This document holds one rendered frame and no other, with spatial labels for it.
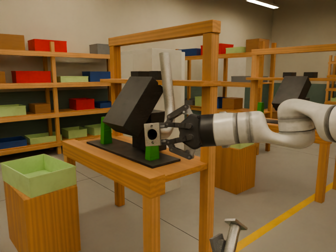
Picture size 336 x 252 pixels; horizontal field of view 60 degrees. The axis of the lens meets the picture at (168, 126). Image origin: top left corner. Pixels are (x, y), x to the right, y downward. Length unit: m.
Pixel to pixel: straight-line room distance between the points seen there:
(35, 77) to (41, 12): 1.45
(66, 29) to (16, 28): 0.99
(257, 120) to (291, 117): 0.07
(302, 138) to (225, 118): 0.16
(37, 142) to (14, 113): 0.71
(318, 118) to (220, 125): 0.19
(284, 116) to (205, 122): 0.16
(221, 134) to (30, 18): 6.24
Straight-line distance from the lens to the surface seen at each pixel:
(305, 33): 12.29
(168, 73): 0.83
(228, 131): 0.64
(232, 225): 0.87
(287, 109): 0.64
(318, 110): 0.61
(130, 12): 7.83
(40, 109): 6.12
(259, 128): 0.64
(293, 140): 0.64
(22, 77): 6.00
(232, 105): 6.36
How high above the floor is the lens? 1.59
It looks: 10 degrees down
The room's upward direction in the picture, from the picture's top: straight up
